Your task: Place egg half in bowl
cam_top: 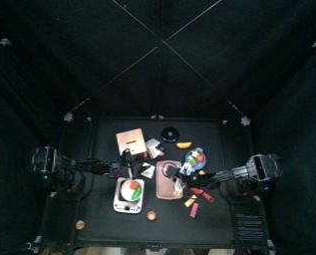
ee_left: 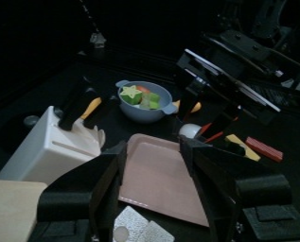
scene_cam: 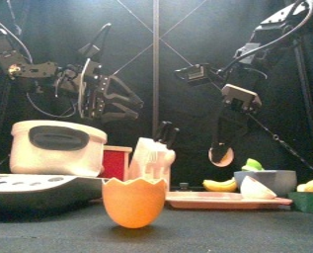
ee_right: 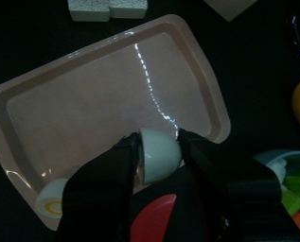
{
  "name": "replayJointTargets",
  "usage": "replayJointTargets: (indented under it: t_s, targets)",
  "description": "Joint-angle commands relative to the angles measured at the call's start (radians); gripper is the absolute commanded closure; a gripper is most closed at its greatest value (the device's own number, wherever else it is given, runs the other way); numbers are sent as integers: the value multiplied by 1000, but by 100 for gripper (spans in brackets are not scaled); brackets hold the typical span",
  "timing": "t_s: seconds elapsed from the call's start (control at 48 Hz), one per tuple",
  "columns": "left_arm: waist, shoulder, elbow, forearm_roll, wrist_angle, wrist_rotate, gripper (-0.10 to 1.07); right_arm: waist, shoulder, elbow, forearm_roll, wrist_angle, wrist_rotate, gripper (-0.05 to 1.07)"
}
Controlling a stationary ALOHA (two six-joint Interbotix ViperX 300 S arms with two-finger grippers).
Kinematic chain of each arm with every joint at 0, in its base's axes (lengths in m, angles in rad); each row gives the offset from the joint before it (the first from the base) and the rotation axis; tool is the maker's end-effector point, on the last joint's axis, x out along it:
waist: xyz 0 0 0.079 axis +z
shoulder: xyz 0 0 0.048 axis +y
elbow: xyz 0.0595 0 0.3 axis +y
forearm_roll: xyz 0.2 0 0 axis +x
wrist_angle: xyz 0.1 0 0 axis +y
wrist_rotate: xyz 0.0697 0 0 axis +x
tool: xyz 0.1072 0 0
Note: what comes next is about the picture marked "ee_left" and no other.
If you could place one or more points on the yellow toy block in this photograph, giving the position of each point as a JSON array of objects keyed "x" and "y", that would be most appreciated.
[{"x": 244, "y": 147}]

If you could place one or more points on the yellow-orange toy food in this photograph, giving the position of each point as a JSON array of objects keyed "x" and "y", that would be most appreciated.
[{"x": 196, "y": 107}]

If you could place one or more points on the beige wooden cutting board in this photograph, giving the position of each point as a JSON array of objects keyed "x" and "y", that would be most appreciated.
[{"x": 11, "y": 209}]

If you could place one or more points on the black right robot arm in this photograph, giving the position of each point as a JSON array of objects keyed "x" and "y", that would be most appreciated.
[{"x": 257, "y": 34}]

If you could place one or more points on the white toy egg half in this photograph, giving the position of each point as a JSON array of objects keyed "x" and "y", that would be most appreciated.
[{"x": 189, "y": 130}]

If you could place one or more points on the red toy stick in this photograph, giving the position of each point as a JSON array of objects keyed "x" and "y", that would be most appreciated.
[{"x": 209, "y": 131}]

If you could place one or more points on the pink plastic tray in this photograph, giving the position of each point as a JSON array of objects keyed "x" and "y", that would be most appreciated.
[{"x": 158, "y": 176}]

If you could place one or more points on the light green toy food cube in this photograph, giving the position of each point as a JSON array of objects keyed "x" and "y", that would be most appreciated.
[{"x": 153, "y": 101}]

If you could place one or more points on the orange toy food piece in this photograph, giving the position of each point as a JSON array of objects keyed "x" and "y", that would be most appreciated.
[{"x": 142, "y": 89}]

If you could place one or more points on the black pan with grey knob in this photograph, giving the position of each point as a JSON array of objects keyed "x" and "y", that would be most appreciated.
[{"x": 20, "y": 129}]

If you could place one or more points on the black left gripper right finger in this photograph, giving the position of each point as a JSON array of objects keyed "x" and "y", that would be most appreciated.
[{"x": 244, "y": 189}]

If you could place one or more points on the green star fruit toy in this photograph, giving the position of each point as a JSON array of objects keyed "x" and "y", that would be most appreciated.
[{"x": 130, "y": 94}]

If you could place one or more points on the red toy block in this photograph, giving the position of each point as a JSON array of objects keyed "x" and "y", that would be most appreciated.
[{"x": 264, "y": 148}]

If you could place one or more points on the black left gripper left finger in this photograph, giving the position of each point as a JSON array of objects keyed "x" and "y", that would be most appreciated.
[{"x": 78, "y": 186}]

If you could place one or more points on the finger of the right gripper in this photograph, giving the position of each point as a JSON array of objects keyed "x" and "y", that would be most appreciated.
[
  {"x": 224, "y": 121},
  {"x": 188, "y": 100}
]

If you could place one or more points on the white knife block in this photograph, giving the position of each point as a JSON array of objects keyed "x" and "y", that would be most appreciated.
[{"x": 50, "y": 151}]

